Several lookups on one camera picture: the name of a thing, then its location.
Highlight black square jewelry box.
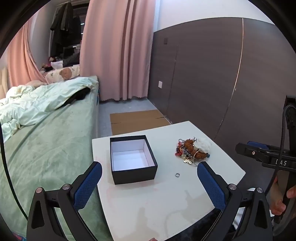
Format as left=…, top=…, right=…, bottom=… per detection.
left=110, top=135, right=158, bottom=185

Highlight red beaded string bracelet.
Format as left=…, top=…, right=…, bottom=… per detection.
left=174, top=138, right=185, bottom=157

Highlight pile of mixed jewelry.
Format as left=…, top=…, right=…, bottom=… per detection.
left=181, top=152, right=210, bottom=166

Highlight person's right hand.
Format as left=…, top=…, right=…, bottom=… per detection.
left=269, top=171, right=295, bottom=215

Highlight green bed sheet mattress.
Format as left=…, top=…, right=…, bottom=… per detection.
left=1, top=89, right=98, bottom=237

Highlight white square side table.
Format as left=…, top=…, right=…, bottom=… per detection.
left=91, top=120, right=246, bottom=241

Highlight flattened brown cardboard sheet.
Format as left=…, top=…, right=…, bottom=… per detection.
left=110, top=109, right=171, bottom=135

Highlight black garment under duvet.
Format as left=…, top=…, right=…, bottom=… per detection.
left=63, top=87, right=90, bottom=106

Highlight pale green crumpled duvet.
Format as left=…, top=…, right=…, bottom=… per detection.
left=1, top=76, right=98, bottom=142

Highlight cartoon print pillow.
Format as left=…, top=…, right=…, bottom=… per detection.
left=45, top=65, right=80, bottom=84

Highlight pink curtain left panel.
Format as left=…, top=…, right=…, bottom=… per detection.
left=8, top=20, right=46, bottom=87

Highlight pink curtain panel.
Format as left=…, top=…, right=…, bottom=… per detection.
left=80, top=1, right=156, bottom=101
left=8, top=20, right=46, bottom=87

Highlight dark hanging clothes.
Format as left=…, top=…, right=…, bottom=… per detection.
left=50, top=2, right=81, bottom=58

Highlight pink curtain right panel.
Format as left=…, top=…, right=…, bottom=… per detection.
left=80, top=1, right=156, bottom=101

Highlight black cable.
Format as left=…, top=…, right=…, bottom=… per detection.
left=0, top=124, right=30, bottom=218

